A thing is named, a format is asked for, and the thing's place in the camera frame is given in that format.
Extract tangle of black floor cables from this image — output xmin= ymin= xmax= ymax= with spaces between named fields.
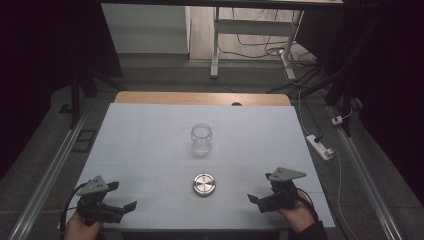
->
xmin=218 ymin=8 xmax=318 ymax=69

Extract white power strip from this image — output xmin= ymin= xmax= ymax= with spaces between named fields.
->
xmin=305 ymin=133 xmax=335 ymax=162

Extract round metal jar lid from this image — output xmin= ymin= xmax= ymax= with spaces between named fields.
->
xmin=192 ymin=172 xmax=217 ymax=198

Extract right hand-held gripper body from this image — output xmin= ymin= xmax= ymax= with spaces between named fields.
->
xmin=258 ymin=167 xmax=307 ymax=214

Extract person's left hand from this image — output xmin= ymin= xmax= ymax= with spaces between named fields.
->
xmin=62 ymin=212 xmax=103 ymax=240

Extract white metal desk frame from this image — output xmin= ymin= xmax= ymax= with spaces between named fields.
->
xmin=209 ymin=6 xmax=305 ymax=81

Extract wooden table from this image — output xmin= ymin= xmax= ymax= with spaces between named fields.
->
xmin=113 ymin=91 xmax=292 ymax=107

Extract clear glass jar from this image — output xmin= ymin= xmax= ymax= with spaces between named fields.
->
xmin=190 ymin=122 xmax=214 ymax=157

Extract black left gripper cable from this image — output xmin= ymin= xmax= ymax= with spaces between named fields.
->
xmin=59 ymin=181 xmax=90 ymax=233

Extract metal floor rail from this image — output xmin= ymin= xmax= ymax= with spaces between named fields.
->
xmin=327 ymin=105 xmax=405 ymax=240
xmin=7 ymin=108 xmax=93 ymax=240

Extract black tripod stand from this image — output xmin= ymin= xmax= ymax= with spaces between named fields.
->
xmin=59 ymin=64 xmax=125 ymax=130
xmin=289 ymin=64 xmax=356 ymax=138

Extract person's right hand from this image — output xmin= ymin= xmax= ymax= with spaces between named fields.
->
xmin=277 ymin=191 xmax=316 ymax=234

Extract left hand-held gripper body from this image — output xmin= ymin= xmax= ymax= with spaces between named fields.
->
xmin=76 ymin=175 xmax=125 ymax=225

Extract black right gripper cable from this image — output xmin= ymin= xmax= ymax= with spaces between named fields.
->
xmin=295 ymin=189 xmax=320 ymax=223

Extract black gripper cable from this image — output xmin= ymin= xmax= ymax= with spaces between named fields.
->
xmin=59 ymin=181 xmax=90 ymax=233
xmin=295 ymin=189 xmax=320 ymax=223

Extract white power cable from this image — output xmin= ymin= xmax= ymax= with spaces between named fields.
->
xmin=332 ymin=149 xmax=362 ymax=240

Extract black curtain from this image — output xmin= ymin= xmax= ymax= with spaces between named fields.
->
xmin=296 ymin=0 xmax=424 ymax=204
xmin=0 ymin=0 xmax=124 ymax=181

